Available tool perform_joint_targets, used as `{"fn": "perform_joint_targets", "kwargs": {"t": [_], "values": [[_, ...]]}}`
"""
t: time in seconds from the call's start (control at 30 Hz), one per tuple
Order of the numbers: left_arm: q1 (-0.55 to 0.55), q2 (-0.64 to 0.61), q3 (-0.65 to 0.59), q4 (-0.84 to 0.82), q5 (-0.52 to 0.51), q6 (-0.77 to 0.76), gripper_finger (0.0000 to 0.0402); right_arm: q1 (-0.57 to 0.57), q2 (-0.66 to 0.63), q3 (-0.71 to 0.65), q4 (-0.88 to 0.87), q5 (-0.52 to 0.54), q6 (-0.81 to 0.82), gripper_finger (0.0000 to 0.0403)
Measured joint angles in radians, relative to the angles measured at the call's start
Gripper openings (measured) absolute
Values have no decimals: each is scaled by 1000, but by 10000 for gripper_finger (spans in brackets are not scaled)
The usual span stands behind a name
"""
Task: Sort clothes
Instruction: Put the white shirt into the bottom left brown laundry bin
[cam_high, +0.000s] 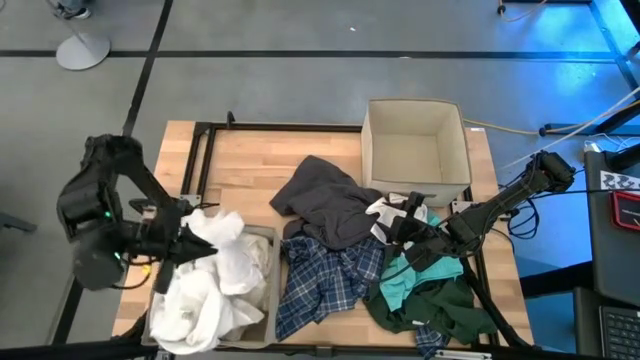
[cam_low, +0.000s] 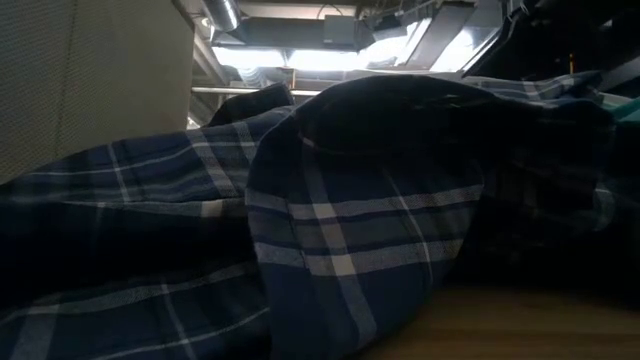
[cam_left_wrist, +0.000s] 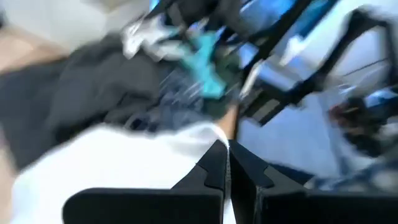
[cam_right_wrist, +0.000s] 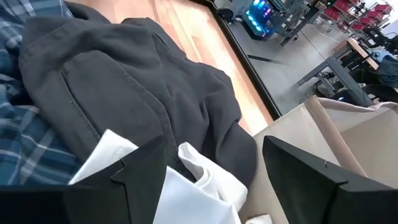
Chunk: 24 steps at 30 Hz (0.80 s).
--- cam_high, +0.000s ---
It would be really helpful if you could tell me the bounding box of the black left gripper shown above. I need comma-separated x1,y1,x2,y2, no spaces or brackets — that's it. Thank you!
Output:
142,202,219,294

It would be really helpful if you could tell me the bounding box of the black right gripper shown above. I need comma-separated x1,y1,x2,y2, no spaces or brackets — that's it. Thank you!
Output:
388,192,454,272

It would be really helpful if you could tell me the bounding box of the small white garment dark trim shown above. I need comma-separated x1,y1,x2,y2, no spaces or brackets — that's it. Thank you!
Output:
364,192,430,246

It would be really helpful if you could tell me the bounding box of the teal garment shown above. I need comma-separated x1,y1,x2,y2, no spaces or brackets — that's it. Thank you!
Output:
379,212,465,312

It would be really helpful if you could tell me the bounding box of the large white garment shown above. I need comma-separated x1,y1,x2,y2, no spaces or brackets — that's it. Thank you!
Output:
148,208,274,356

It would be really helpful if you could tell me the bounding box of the dark green garment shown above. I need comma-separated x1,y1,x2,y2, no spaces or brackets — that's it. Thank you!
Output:
362,244,499,346

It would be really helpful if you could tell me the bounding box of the blue plaid shirt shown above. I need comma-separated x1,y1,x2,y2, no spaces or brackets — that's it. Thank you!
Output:
274,234,451,360

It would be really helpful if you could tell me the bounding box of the dark grey garment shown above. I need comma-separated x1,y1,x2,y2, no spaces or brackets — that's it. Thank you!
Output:
269,154,384,251

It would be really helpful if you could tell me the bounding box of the beige fabric storage bin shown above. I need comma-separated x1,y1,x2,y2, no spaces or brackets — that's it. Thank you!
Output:
142,223,282,350
360,98,474,209

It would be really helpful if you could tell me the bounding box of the black support beam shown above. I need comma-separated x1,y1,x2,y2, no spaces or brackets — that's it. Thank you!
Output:
519,260,594,299

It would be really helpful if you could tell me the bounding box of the grey furniture foot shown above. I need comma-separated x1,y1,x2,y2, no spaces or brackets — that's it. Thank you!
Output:
0,212,39,234

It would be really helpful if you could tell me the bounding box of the black side desk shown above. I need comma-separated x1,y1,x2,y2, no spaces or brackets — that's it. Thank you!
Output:
582,149,640,306

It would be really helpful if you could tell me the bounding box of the black floor stand leg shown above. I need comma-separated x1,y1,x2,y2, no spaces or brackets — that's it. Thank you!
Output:
537,99,640,136

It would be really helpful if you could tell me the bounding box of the black-white marker card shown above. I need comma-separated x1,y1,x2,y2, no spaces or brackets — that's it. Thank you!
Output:
599,170,640,194

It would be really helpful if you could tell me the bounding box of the red and black device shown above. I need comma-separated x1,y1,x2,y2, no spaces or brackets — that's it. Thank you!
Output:
610,190,640,231

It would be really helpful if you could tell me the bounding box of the grey round-base stand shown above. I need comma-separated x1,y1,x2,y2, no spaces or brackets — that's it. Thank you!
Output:
43,0,111,71

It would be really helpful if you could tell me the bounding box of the black laptop keyboard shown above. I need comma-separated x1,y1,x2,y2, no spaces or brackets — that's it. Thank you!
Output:
572,287,640,360

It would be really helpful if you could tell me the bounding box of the blue cable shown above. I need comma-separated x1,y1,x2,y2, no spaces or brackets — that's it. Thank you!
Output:
499,183,541,240

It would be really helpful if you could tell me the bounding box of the yellow floor cable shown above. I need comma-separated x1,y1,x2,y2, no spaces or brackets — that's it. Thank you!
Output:
464,97,640,136

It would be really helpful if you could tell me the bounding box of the white floor cable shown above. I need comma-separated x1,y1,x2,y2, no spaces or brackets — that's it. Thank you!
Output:
502,87,640,170

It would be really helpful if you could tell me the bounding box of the cream cable with black plug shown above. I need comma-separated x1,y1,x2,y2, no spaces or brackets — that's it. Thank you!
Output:
496,0,549,24

